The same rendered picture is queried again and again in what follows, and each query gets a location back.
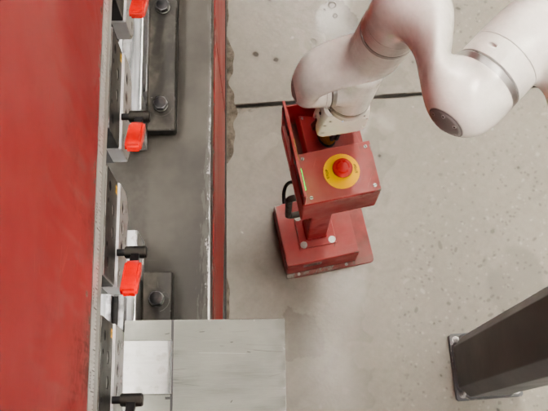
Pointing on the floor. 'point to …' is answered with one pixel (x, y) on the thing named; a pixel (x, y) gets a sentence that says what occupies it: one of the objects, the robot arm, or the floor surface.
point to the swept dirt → (229, 121)
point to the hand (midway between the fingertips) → (333, 130)
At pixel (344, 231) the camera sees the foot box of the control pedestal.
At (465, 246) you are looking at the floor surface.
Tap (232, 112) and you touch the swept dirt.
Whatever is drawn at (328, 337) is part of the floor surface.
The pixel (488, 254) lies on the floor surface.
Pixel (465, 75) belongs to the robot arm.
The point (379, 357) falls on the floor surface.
